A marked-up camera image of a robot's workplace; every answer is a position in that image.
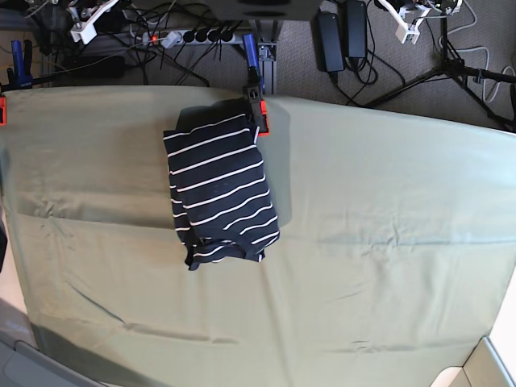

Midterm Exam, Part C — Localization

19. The white power strip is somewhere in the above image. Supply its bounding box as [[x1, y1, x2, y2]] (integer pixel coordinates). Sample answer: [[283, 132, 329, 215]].
[[140, 27, 243, 48]]

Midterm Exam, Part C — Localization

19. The aluminium extrusion post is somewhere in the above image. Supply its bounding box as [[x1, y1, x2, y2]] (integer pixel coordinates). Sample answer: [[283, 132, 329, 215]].
[[250, 19, 283, 95]]

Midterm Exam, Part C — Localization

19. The black power adapter right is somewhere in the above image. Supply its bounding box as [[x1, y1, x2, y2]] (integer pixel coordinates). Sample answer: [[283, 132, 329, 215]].
[[342, 1, 367, 59]]

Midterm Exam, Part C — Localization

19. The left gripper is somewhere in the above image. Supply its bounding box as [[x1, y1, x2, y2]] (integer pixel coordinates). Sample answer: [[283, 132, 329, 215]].
[[377, 0, 463, 32]]

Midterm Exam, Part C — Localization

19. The black power adapter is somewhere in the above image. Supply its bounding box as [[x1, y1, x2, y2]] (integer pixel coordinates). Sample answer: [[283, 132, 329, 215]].
[[313, 11, 344, 73], [342, 1, 367, 59]]

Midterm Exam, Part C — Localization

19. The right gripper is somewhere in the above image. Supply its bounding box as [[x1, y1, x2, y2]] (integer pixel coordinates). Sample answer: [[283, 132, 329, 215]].
[[66, 0, 119, 31]]

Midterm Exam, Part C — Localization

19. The black box under table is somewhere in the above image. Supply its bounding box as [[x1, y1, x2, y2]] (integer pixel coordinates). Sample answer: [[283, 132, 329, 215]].
[[203, 0, 323, 20]]

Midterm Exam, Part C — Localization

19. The black tripod stand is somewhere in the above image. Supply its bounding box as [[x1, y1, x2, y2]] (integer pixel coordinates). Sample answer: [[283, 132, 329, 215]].
[[365, 19, 515, 133]]

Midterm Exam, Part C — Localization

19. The black power adapter left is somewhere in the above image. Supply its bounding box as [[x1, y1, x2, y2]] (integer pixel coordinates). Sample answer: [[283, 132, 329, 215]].
[[313, 11, 344, 73]]

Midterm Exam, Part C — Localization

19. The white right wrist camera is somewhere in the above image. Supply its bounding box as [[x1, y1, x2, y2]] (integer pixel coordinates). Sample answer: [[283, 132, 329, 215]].
[[70, 22, 97, 45]]

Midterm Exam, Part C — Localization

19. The blue clamp at left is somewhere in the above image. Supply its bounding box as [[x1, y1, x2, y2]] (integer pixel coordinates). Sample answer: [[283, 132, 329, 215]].
[[5, 40, 33, 91]]

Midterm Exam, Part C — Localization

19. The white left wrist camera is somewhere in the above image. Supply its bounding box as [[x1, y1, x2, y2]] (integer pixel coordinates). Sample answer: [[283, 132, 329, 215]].
[[395, 20, 420, 44]]

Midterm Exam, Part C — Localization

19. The orange clamp at left edge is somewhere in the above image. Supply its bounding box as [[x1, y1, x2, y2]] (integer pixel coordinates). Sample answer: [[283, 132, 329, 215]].
[[0, 95, 7, 127]]

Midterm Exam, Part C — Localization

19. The light green table cloth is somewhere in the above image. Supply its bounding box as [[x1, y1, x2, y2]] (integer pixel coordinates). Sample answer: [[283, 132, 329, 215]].
[[1, 86, 515, 386]]

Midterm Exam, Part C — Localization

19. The navy white striped T-shirt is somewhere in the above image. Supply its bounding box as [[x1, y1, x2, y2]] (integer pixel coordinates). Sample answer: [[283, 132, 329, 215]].
[[163, 99, 281, 271]]

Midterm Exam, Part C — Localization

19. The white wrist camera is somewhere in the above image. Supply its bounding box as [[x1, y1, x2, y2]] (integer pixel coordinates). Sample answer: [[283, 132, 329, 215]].
[[395, 20, 420, 44], [70, 22, 97, 45]]

